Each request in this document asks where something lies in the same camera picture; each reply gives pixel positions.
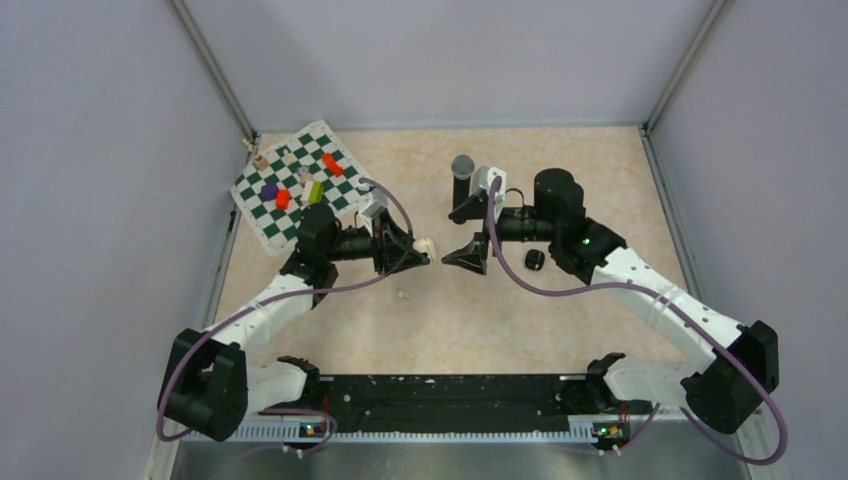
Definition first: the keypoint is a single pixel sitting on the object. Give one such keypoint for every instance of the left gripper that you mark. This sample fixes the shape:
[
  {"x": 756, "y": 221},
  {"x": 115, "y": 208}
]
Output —
[{"x": 392, "y": 247}]

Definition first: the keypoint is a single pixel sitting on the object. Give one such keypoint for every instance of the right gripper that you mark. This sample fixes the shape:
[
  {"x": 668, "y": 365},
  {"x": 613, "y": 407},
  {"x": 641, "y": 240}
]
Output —
[{"x": 474, "y": 255}]

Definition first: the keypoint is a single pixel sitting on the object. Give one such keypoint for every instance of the white earbud case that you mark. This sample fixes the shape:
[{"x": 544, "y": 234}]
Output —
[{"x": 426, "y": 246}]

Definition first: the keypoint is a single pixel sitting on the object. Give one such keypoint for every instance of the black earbud case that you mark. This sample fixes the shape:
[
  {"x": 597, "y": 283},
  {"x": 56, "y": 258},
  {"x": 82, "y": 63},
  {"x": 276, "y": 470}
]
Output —
[{"x": 534, "y": 260}]

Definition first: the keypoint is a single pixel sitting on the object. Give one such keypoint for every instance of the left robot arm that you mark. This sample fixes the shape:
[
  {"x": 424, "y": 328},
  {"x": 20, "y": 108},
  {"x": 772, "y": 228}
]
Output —
[{"x": 265, "y": 318}]

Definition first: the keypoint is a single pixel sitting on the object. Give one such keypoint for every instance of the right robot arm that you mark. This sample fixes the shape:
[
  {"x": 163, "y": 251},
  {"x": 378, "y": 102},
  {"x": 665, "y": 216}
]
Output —
[{"x": 729, "y": 369}]

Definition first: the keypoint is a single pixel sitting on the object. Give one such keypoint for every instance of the black microphone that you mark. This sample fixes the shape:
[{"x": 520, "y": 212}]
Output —
[{"x": 462, "y": 169}]

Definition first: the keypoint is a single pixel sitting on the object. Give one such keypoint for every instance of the yellow-green block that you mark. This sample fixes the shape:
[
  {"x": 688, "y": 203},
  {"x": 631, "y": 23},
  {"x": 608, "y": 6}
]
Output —
[{"x": 317, "y": 193}]

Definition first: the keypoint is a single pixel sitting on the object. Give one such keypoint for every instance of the white block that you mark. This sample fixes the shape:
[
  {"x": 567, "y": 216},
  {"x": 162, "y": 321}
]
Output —
[{"x": 306, "y": 194}]

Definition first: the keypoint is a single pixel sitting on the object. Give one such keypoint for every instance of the red block long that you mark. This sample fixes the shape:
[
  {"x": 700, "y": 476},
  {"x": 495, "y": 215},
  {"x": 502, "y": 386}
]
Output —
[{"x": 332, "y": 164}]

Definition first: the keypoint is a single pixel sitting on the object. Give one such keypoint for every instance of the green white chessboard mat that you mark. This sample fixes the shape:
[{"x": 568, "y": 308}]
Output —
[{"x": 276, "y": 230}]

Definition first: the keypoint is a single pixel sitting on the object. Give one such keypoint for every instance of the grey cylinder piece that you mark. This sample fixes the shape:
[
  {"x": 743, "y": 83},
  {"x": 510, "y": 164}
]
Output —
[{"x": 304, "y": 175}]

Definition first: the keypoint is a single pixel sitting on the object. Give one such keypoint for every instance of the red block small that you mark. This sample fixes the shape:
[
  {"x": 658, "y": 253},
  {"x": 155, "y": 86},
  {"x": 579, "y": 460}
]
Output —
[{"x": 282, "y": 200}]

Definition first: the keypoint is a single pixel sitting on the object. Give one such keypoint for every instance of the purple block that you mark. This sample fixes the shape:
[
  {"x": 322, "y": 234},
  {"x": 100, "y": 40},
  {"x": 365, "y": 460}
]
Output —
[{"x": 269, "y": 192}]

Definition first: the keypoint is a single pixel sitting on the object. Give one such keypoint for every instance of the cream chess piece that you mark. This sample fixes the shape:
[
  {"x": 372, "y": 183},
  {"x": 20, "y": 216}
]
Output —
[{"x": 288, "y": 156}]

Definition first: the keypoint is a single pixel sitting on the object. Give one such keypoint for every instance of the tan wooden block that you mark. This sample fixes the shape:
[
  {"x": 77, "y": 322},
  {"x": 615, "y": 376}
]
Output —
[{"x": 260, "y": 162}]

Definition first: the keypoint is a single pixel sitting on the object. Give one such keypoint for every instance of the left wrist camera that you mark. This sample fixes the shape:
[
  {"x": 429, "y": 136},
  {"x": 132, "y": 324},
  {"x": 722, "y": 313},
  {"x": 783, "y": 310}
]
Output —
[{"x": 370, "y": 206}]

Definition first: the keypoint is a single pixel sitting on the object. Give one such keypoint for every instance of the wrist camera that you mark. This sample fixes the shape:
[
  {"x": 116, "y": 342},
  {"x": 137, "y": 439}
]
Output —
[
  {"x": 370, "y": 206},
  {"x": 489, "y": 180}
]

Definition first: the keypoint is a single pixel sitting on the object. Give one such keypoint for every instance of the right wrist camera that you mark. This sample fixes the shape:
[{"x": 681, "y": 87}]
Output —
[{"x": 489, "y": 180}]

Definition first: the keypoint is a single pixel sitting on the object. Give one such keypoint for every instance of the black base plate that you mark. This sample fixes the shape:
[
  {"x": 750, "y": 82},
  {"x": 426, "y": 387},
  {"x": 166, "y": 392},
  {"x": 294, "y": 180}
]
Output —
[{"x": 462, "y": 404}]

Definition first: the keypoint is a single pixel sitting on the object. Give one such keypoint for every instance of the left corner post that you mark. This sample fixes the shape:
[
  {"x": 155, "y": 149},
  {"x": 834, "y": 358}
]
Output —
[{"x": 211, "y": 66}]

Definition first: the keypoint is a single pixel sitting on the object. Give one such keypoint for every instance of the corner post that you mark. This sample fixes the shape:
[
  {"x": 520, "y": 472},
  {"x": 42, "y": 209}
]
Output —
[
  {"x": 713, "y": 18},
  {"x": 211, "y": 66}
]

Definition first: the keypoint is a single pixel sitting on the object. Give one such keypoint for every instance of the right corner post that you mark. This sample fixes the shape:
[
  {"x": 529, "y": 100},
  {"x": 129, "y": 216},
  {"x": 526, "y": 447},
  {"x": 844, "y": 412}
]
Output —
[{"x": 713, "y": 18}]

